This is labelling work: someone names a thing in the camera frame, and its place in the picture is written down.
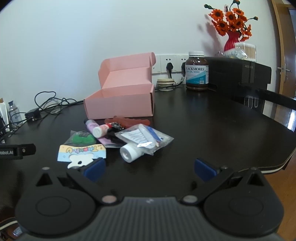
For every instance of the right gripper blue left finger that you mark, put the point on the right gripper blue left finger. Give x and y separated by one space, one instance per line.
85 178

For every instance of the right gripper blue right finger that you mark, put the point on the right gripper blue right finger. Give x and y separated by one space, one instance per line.
213 178

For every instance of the white small bottle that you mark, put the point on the white small bottle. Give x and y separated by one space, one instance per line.
132 151

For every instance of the clear bag with sachets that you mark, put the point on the clear bag with sachets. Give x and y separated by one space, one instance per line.
144 138

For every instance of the green item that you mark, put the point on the green item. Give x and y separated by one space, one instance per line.
80 139

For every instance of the clear small bottle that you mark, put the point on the clear small bottle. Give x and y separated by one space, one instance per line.
15 115

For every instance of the red white small tube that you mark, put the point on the red white small tube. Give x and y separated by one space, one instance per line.
104 128

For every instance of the black power adapter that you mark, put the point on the black power adapter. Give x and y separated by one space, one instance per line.
33 115

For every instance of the purple cosmetic tube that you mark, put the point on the purple cosmetic tube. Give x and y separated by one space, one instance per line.
91 126

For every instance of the black rhinestone hair clip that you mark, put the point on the black rhinestone hair clip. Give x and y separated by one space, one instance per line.
111 132

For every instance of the orange translucent comb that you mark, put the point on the orange translucent comb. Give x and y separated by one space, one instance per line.
127 122

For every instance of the pink cardboard box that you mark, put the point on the pink cardboard box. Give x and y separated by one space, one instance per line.
126 88

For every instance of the black box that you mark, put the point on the black box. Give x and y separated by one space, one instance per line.
225 73

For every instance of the brown supplement bottle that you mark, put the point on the brown supplement bottle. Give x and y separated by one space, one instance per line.
197 71

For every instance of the black plug right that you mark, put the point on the black plug right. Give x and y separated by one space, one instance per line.
183 71

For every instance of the black plug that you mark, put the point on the black plug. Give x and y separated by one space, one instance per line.
183 71
169 68

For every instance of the black plug left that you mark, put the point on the black plug left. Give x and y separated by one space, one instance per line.
169 68

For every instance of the plastic bag on box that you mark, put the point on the plastic bag on box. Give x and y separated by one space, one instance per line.
235 53

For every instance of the cotton swab container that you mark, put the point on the cotton swab container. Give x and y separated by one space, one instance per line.
248 49

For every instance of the red vase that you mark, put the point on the red vase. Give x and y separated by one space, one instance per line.
233 37

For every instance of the orange artificial flowers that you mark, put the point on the orange artificial flowers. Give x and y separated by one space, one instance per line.
231 21

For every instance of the wooden door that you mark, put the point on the wooden door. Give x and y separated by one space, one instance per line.
287 48

